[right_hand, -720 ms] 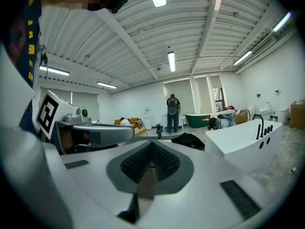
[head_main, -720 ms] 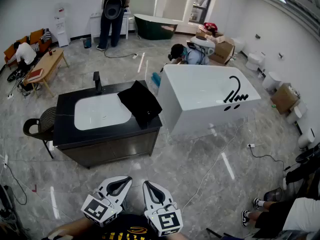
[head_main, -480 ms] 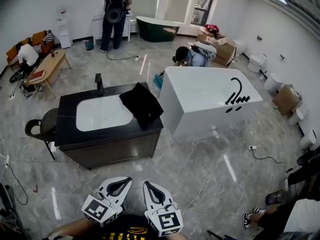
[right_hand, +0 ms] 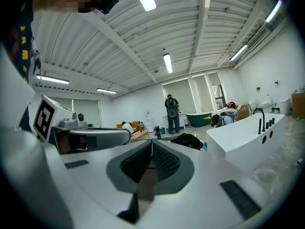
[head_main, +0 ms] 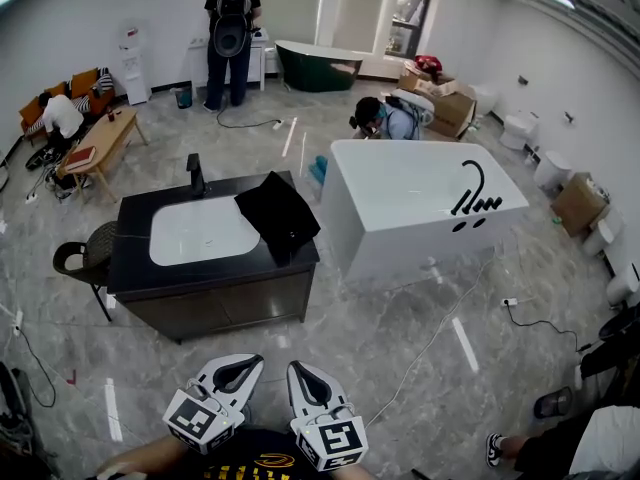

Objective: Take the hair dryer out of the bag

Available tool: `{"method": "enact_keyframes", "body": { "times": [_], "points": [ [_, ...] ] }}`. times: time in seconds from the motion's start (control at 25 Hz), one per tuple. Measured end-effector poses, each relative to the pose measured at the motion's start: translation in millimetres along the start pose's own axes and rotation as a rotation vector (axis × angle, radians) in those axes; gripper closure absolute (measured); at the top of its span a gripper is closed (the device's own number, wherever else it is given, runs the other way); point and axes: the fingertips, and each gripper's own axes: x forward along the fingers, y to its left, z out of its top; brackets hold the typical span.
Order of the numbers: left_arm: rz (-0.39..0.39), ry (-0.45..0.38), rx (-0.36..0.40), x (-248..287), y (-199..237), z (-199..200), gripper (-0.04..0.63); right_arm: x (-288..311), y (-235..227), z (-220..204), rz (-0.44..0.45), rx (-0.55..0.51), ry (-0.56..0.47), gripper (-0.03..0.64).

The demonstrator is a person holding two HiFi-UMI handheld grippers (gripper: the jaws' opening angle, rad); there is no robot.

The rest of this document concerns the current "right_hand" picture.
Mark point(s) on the white toilet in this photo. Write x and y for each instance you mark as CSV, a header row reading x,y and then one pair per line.
x,y
266,102
284,105

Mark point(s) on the wooden coffee table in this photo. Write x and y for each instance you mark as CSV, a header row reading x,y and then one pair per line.
x,y
140,135

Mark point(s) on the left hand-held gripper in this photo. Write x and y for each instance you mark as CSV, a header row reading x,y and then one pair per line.
x,y
47,118

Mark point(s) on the open cardboard boxes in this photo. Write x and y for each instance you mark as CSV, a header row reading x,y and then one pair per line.
x,y
244,111

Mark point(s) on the window with roller blind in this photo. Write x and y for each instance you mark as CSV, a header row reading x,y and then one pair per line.
x,y
86,112
178,96

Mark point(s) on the red cloth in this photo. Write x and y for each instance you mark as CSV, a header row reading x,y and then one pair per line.
x,y
230,104

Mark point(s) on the white cabinet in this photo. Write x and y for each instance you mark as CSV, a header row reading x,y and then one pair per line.
x,y
148,120

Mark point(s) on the black sink faucet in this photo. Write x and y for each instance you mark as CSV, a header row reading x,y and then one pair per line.
x,y
158,132

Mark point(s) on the dark waste bin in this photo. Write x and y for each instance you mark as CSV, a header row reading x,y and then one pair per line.
x,y
162,130

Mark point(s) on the white bathtub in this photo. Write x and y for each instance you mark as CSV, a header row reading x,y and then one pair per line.
x,y
240,137

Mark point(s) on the brown cardboard box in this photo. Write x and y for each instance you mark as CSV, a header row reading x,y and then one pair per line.
x,y
299,105

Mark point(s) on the black head-worn camera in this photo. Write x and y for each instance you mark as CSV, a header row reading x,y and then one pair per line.
x,y
108,2

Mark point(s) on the black bathtub faucet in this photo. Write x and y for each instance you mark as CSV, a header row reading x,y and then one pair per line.
x,y
262,120

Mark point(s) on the teal floor mat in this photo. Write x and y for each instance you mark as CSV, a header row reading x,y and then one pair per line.
x,y
205,147

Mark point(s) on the black cloth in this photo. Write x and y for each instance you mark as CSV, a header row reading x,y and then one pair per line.
x,y
187,140

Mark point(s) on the navy shirt with yellow print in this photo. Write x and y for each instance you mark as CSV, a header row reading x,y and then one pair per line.
x,y
22,54

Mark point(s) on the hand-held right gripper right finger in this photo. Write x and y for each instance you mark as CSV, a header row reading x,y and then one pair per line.
x,y
205,190

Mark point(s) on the orange sofa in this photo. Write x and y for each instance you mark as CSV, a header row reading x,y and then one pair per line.
x,y
135,123

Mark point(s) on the white side table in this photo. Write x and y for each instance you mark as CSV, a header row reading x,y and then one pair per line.
x,y
182,118

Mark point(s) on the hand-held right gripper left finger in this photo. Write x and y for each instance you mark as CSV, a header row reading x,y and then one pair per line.
x,y
95,187

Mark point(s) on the green bathtub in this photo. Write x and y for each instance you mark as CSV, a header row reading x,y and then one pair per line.
x,y
199,119

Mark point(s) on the ceiling air vent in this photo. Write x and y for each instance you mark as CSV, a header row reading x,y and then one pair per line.
x,y
258,36

